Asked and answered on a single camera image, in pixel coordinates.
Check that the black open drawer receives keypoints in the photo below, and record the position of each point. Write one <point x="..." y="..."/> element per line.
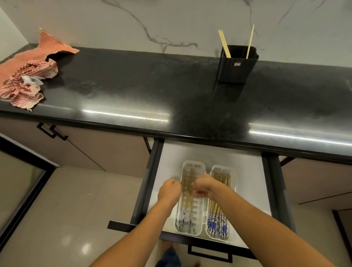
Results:
<point x="154" y="176"/>

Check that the person's left fingers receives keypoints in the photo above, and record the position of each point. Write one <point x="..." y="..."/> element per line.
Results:
<point x="177" y="185"/>

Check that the bundle of wooden chopsticks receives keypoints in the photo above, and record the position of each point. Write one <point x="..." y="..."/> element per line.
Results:
<point x="187" y="205"/>

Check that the plain wooden chopstick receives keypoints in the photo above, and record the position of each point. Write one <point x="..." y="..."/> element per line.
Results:
<point x="250" y="41"/>
<point x="226" y="44"/>
<point x="223" y="44"/>

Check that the clear plastic chopstick tray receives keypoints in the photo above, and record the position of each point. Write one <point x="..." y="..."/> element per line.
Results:
<point x="220" y="220"/>
<point x="190" y="217"/>

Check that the black framed glass door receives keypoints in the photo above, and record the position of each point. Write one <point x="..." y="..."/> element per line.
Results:
<point x="19" y="184"/>

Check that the pink ribbed cloth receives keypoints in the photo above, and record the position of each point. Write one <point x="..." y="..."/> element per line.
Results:
<point x="33" y="59"/>

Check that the person's blue trouser leg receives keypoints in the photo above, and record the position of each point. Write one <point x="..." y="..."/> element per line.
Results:
<point x="168" y="259"/>

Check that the person's left forearm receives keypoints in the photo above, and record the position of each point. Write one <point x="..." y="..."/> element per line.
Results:
<point x="132" y="236"/>

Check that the row of blue-patterned chopsticks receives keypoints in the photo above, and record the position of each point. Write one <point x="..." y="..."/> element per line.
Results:
<point x="218" y="220"/>

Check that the black chopstick holder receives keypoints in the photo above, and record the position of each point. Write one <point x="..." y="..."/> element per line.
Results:
<point x="237" y="67"/>

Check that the white drawer liner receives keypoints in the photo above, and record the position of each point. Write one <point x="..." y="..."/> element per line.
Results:
<point x="242" y="170"/>

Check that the person's right hand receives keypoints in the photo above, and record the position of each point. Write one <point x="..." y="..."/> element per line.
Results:
<point x="205" y="184"/>

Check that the person's right forearm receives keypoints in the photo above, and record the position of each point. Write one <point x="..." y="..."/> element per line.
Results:
<point x="261" y="231"/>

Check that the beige cabinet door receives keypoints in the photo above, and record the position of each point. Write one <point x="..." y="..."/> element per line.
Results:
<point x="115" y="154"/>
<point x="33" y="148"/>
<point x="319" y="181"/>

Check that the person's left hand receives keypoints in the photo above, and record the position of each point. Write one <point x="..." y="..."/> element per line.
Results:
<point x="168" y="191"/>

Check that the person's right fingers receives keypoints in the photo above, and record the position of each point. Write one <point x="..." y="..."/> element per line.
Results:
<point x="197" y="189"/>

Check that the red checked cloth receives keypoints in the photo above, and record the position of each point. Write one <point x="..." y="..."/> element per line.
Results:
<point x="26" y="85"/>

